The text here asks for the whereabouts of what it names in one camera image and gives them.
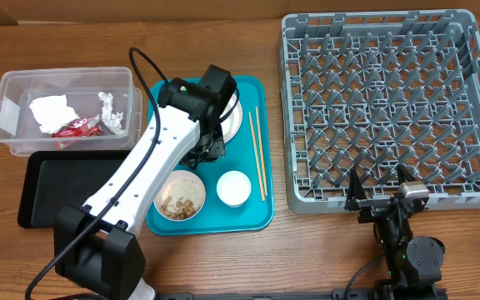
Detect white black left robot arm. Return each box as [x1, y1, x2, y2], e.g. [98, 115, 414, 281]
[24, 65, 239, 299]

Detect teal serving tray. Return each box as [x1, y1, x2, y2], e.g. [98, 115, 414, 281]
[147, 75, 274, 236]

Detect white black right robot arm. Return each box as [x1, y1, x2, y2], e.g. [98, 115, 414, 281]
[342, 165, 448, 299]

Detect left wooden chopstick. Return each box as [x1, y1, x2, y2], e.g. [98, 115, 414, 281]
[248, 112, 266, 202]

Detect white paper napkin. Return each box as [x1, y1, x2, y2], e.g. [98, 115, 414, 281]
[29, 95, 79, 134]

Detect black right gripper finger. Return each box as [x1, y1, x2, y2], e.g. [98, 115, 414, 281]
[396, 164, 416, 183]
[344, 167, 367, 210]

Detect large white plate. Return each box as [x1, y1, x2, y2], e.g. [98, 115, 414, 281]
[221, 94, 243, 143]

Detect white cup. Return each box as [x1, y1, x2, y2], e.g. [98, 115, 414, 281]
[216, 171, 252, 208]

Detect white rice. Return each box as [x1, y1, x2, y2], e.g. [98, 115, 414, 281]
[164, 179, 204, 209]

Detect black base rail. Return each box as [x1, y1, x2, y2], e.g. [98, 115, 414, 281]
[155, 287, 448, 300]

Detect wooden chopstick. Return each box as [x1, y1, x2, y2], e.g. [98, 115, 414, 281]
[255, 107, 268, 197]
[248, 112, 266, 202]

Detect white bowl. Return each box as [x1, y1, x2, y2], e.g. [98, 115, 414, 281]
[153, 170, 206, 222]

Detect pile of peanuts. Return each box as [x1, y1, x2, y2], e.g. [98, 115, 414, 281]
[161, 196, 197, 220]

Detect clear plastic waste bin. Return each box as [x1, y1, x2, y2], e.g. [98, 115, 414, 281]
[0, 67, 143, 157]

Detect grey dishwasher rack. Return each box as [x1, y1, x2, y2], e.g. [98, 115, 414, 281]
[279, 9, 480, 213]

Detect red snack wrapper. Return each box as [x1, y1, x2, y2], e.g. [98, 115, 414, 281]
[52, 115, 103, 138]

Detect black rectangular tray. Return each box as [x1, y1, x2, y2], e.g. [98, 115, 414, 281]
[17, 150, 129, 228]

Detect crumpled white tissue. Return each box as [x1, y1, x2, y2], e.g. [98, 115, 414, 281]
[98, 92, 123, 135]

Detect right wooden chopstick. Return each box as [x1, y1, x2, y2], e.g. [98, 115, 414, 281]
[255, 107, 268, 197]

